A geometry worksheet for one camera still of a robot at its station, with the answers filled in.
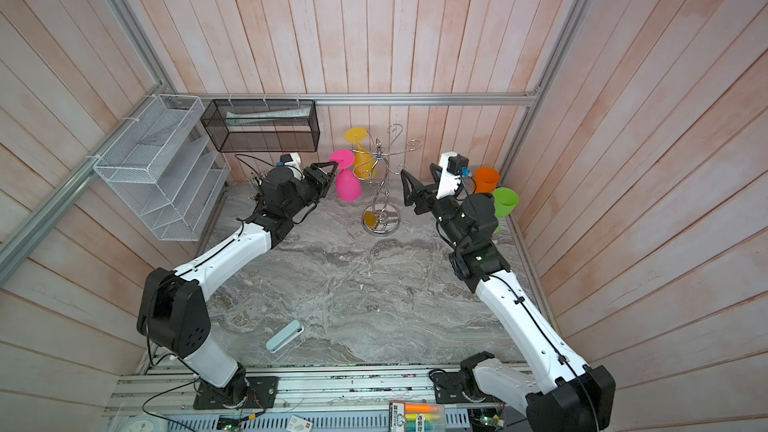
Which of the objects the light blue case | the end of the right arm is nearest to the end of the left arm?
the end of the right arm

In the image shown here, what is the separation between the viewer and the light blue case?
2.61ft

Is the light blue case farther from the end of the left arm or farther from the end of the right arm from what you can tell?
the end of the right arm
